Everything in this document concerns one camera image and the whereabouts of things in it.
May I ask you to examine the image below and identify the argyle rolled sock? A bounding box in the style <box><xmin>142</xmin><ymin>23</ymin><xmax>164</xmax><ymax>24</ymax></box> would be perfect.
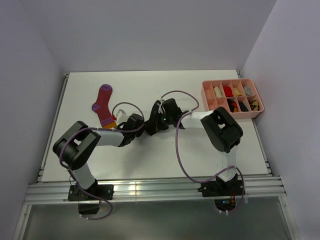
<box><xmin>249</xmin><ymin>99</ymin><xmax>260</xmax><ymax>112</ymax></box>

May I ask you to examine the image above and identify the red rolled sock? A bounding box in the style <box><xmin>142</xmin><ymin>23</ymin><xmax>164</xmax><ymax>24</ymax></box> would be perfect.
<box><xmin>223</xmin><ymin>86</ymin><xmax>234</xmax><ymax>97</ymax></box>

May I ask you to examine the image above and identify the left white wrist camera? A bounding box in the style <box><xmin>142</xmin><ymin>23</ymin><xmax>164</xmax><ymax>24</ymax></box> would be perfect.
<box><xmin>112</xmin><ymin>109</ymin><xmax>129</xmax><ymax>125</ymax></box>

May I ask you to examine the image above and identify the aluminium frame rail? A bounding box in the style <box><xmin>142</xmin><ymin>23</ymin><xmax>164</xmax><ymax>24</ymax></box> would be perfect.
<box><xmin>23</xmin><ymin>176</ymin><xmax>287</xmax><ymax>205</ymax></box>

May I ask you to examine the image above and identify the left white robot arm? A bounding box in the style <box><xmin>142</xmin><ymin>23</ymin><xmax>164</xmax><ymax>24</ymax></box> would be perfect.
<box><xmin>52</xmin><ymin>113</ymin><xmax>144</xmax><ymax>200</ymax></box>

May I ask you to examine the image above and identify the navy rolled sock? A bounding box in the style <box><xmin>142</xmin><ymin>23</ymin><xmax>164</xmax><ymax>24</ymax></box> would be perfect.
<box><xmin>238</xmin><ymin>101</ymin><xmax>249</xmax><ymax>112</ymax></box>

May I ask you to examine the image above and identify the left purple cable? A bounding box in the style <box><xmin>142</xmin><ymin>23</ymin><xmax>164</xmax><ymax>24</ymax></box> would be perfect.
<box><xmin>59</xmin><ymin>101</ymin><xmax>146</xmax><ymax>221</ymax></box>

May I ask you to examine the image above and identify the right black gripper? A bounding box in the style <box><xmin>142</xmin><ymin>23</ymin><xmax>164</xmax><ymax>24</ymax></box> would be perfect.
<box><xmin>150</xmin><ymin>111</ymin><xmax>173</xmax><ymax>133</ymax></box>

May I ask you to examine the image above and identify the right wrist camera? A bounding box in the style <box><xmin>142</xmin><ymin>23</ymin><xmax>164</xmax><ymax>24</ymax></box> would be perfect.
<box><xmin>156</xmin><ymin>99</ymin><xmax>166</xmax><ymax>114</ymax></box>

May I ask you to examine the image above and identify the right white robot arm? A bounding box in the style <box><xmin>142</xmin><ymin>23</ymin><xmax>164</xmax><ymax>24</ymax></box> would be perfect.
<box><xmin>149</xmin><ymin>98</ymin><xmax>243</xmax><ymax>195</ymax></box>

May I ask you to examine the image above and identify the pale yellow sock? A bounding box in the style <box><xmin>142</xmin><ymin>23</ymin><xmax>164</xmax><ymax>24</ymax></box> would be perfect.
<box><xmin>213</xmin><ymin>86</ymin><xmax>223</xmax><ymax>98</ymax></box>

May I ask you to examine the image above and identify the grey rolled sock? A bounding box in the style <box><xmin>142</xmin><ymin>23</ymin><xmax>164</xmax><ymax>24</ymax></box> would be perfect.
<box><xmin>243</xmin><ymin>86</ymin><xmax>252</xmax><ymax>96</ymax></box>

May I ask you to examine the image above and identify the black orange rolled sock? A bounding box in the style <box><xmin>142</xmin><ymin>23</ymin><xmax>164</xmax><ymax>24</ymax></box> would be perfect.
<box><xmin>227</xmin><ymin>98</ymin><xmax>239</xmax><ymax>113</ymax></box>

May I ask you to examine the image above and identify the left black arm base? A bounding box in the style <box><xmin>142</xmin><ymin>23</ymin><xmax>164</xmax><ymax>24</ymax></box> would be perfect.
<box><xmin>67</xmin><ymin>183</ymin><xmax>114</xmax><ymax>221</ymax></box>

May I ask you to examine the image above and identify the maroon purple orange sock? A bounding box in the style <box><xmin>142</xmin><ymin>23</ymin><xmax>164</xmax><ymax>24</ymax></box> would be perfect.
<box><xmin>91</xmin><ymin>84</ymin><xmax>117</xmax><ymax>129</ymax></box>

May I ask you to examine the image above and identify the yellow rolled sock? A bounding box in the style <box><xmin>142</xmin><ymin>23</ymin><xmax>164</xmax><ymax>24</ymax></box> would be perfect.
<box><xmin>233</xmin><ymin>87</ymin><xmax>243</xmax><ymax>97</ymax></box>

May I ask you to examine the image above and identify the pink divided organizer box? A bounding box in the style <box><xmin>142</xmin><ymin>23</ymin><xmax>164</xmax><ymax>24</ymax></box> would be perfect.
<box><xmin>201</xmin><ymin>78</ymin><xmax>265</xmax><ymax>119</ymax></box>

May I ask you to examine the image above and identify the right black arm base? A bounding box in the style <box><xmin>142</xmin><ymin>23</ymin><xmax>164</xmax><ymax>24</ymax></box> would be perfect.
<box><xmin>197</xmin><ymin>173</ymin><xmax>246</xmax><ymax>214</ymax></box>

